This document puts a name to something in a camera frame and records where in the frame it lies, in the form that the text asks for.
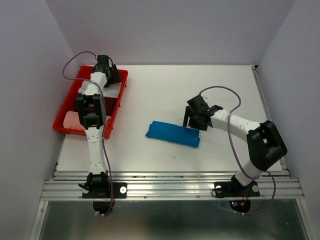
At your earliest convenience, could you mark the blue t shirt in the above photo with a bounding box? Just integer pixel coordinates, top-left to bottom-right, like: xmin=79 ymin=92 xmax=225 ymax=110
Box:
xmin=145 ymin=121 xmax=200 ymax=148

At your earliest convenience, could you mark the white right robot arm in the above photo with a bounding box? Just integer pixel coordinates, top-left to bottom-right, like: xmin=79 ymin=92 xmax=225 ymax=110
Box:
xmin=183 ymin=95 xmax=288 ymax=195

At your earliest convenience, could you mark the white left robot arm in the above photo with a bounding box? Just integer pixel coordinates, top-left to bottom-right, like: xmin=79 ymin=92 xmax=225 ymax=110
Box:
xmin=76 ymin=55 xmax=121 ymax=197

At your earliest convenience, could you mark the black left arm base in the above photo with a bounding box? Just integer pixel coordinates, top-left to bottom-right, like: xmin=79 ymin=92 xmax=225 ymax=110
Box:
xmin=78 ymin=182 xmax=128 ymax=199

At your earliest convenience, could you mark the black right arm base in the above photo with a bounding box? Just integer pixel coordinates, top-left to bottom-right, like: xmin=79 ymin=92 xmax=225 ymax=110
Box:
xmin=211 ymin=176 xmax=260 ymax=199

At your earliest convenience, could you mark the white rolled t shirt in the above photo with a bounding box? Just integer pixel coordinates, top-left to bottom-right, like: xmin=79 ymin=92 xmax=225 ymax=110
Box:
xmin=77 ymin=79 xmax=123 ymax=99

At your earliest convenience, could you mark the maroon rolled t shirt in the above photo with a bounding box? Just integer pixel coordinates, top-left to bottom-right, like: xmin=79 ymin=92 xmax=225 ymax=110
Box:
xmin=73 ymin=93 xmax=118 ymax=117

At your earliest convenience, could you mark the red plastic tray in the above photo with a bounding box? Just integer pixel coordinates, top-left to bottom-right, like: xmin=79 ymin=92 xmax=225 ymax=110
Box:
xmin=53 ymin=69 xmax=129 ymax=139

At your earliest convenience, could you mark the pink rolled t shirt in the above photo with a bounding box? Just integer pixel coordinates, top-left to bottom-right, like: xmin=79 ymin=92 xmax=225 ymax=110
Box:
xmin=63 ymin=110 xmax=113 ymax=133

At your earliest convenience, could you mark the aluminium frame rail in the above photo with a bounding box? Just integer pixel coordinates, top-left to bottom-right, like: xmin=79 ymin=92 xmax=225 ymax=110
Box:
xmin=40 ymin=170 xmax=305 ymax=201

